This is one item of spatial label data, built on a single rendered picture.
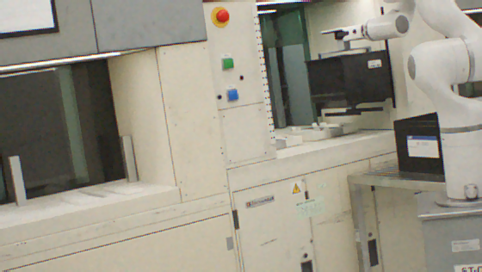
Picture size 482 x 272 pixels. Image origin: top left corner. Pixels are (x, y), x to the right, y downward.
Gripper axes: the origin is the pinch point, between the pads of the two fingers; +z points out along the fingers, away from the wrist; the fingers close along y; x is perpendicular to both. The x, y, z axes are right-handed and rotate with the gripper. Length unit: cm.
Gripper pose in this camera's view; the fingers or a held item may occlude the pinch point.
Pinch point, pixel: (342, 34)
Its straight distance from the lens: 272.9
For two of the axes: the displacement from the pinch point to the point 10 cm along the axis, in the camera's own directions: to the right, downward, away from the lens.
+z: -5.1, -0.1, 8.6
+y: 8.5, -1.7, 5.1
